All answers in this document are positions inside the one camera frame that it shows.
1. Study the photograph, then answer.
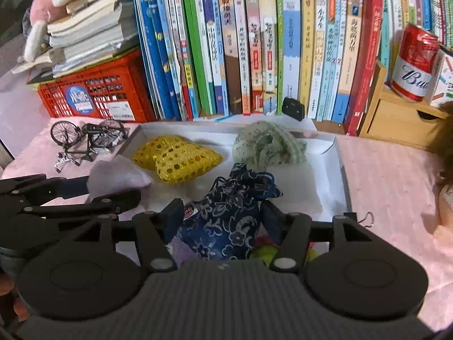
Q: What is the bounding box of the pink tablecloth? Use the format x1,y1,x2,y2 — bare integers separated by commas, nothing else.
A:
0,113,453,330

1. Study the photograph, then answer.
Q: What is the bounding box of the pink plush toy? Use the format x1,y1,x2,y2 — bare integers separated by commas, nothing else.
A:
23,0,91,62

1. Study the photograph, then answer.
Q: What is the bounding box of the red plastic basket with sticker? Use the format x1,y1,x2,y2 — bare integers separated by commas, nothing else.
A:
37,48,147,123

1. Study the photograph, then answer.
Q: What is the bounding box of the yellow sequin pouch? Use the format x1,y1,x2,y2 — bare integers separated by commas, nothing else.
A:
133,135,223,185

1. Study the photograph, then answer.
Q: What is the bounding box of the wooden drawer box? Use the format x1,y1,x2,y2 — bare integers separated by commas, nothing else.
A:
358,60,450,151

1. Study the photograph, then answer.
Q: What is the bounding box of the row of upright books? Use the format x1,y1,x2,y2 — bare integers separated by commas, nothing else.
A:
131,0,453,137

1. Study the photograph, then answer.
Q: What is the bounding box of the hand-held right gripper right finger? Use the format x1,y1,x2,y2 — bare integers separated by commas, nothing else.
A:
260,200,383,273

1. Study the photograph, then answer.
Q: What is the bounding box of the red beer can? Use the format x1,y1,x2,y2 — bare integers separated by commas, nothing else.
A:
390,23,445,103

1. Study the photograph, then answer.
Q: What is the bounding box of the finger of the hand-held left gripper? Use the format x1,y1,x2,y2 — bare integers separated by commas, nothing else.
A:
0,174,91,208
19,189,142,219

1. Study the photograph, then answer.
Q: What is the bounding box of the lavender cloth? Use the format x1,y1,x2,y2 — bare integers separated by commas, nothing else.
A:
87,158,154,199

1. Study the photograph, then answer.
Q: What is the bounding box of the black bicycle model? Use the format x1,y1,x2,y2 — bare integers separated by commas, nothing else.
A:
50,118,130,174

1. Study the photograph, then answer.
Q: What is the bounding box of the person's left hand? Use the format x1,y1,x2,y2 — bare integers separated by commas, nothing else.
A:
0,275,29,326

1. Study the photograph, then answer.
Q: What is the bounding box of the green striped cloth pouch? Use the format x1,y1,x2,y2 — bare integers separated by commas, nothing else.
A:
232,120,308,172

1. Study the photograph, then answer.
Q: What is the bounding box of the blue floral pouch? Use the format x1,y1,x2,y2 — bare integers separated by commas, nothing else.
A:
173,163,284,261

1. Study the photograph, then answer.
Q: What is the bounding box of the white cardboard box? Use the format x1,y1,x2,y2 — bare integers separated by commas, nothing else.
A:
117,122,352,256

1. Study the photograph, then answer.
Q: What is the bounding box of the white printed carton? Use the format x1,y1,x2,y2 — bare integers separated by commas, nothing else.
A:
430,48,453,107

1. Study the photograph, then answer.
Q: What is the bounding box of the stack of worn books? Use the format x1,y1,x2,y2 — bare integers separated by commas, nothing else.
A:
12,0,140,78

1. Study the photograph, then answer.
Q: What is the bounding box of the brown-haired doll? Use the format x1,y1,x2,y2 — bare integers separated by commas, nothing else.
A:
430,101,453,236

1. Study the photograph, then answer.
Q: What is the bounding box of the green scrunchie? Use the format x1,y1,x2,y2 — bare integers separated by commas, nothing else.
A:
249,243,319,264

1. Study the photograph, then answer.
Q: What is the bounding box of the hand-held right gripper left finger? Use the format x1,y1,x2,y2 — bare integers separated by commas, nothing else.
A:
67,198,185,273

